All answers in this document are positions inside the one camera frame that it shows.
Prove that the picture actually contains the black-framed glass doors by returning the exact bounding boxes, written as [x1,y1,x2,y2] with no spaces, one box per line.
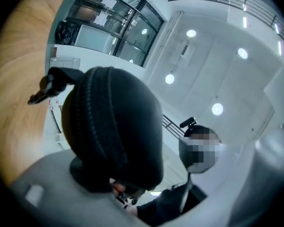
[67,0,166,69]

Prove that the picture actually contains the person's right hand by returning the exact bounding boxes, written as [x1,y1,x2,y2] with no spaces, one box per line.
[112,181,128,197]

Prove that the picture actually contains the white paper sheet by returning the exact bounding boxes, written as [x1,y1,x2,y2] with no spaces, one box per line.
[101,0,116,9]
[94,12,109,27]

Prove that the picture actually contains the black rubbish bag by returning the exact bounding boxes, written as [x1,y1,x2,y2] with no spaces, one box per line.
[55,20,74,46]

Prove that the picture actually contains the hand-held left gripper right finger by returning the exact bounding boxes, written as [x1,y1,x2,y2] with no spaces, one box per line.
[194,126,284,227]

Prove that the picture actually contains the short black stair railing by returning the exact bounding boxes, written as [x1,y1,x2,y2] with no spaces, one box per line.
[161,113,186,138]

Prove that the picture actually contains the white grid panel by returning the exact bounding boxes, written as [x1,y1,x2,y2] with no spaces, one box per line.
[49,57,81,70]

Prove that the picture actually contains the black head-mounted camera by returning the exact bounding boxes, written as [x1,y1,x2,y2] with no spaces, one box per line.
[179,116,197,129]

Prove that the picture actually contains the person's black top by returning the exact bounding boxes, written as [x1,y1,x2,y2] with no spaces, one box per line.
[136,184,208,226]

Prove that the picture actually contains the person's head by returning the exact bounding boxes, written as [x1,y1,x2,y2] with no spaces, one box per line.
[178,124,222,175]

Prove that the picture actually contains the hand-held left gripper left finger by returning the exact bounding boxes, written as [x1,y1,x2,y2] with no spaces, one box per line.
[9,148,142,227]

